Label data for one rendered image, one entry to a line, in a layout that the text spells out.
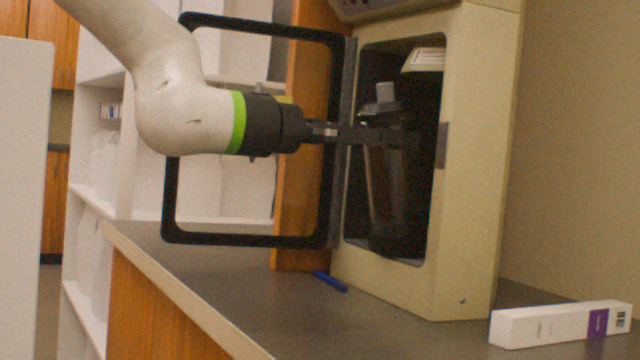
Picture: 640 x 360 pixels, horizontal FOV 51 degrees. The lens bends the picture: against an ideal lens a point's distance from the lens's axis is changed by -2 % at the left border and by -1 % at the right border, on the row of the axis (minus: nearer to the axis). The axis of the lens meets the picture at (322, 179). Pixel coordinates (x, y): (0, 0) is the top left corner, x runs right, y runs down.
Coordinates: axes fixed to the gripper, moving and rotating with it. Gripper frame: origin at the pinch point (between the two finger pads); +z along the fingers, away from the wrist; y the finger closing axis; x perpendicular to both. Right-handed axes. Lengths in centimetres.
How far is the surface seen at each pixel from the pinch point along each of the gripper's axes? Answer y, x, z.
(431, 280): -12.4, 20.2, 2.2
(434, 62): -3.6, -12.9, 5.0
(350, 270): 11.2, 23.7, 2.2
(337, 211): 17.8, 14.0, 2.0
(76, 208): 211, 40, -18
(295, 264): 23.7, 25.2, -2.6
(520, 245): 15, 19, 45
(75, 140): 211, 11, -20
